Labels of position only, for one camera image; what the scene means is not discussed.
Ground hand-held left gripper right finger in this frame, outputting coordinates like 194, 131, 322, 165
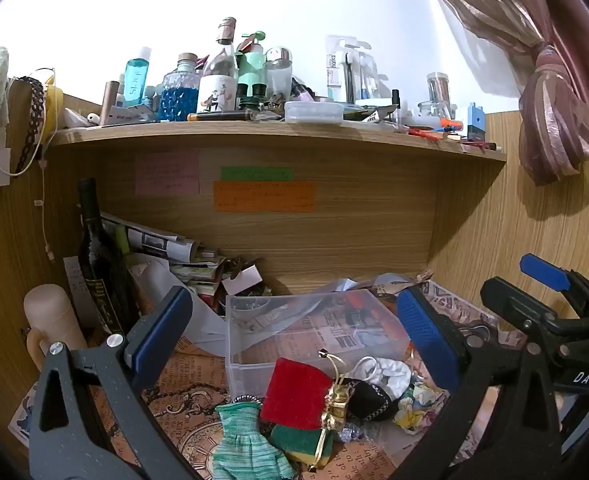
397, 285, 563, 480

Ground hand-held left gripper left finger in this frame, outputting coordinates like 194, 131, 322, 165
29, 286, 202, 480

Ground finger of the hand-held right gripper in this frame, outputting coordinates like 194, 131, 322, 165
519, 254, 589, 319
479, 277, 581, 334

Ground floral cloth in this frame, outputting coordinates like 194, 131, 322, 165
393, 382, 448, 434

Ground black drawstring pouch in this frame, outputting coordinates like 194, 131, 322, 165
345, 379, 396, 421

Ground clear plastic storage box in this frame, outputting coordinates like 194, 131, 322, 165
225, 287, 411, 401

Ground green knit glove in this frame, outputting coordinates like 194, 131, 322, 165
212, 400, 296, 480

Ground red velvet pouch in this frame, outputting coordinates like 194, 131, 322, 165
260, 357, 334, 431

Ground green and yellow pouch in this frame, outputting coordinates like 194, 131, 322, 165
269, 424, 334, 472

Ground white plastic sheet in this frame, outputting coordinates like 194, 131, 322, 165
129, 257, 228, 357

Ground vintage newspaper print mat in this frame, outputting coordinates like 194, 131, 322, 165
94, 280, 505, 480

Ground pile of paper scraps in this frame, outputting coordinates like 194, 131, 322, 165
174, 247, 270, 313

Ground dark wine bottle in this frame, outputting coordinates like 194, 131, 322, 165
77, 177, 140, 336

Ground rolled newspapers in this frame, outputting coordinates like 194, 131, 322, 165
99, 212, 206, 267

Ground white paper card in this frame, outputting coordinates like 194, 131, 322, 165
222, 266, 263, 296

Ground clear plastic bag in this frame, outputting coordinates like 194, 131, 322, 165
312, 272, 423, 311

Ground beige thermos cup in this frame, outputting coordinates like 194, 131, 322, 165
23, 284, 88, 368

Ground gold ribbon bow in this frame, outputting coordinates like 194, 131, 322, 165
319, 350, 356, 433

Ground pink sticky note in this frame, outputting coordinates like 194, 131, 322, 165
135, 152, 200, 196

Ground cartoon sticker sheet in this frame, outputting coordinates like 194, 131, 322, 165
8, 379, 41, 447

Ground blue plastic block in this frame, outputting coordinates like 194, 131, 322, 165
467, 102, 487, 142

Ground orange sticky note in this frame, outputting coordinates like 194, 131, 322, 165
213, 181, 317, 213

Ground green sticky note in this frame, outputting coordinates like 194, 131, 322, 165
220, 166, 295, 183

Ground pink curtain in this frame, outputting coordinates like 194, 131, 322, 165
415, 0, 589, 187

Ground low glass jar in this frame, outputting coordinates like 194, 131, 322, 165
417, 101, 458, 122

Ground tall glass jar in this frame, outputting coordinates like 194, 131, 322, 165
427, 72, 451, 111

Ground brown pen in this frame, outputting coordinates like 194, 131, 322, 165
187, 111, 253, 122

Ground wooden shelf board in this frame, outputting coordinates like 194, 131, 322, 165
47, 119, 509, 164

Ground glass bottle with blue liquid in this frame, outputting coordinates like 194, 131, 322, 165
159, 52, 199, 122

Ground brown cardboard tube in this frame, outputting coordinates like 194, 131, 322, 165
99, 81, 120, 126

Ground clear bottle with cartoon label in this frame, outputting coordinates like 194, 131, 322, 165
197, 16, 239, 114

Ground yellow cap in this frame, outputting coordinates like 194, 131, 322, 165
43, 76, 64, 147

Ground clear lidded plastic container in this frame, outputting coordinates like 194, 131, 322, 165
284, 100, 345, 124

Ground black lace band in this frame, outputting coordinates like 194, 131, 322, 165
11, 76, 46, 176

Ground blue mouthwash bottle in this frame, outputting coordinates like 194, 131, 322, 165
124, 46, 153, 107

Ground mint green bottle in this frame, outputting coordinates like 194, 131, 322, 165
236, 30, 268, 101

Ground clear jar with silver lid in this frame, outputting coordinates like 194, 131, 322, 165
264, 46, 294, 99

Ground toothbrush blister pack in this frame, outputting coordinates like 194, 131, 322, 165
325, 35, 371, 104

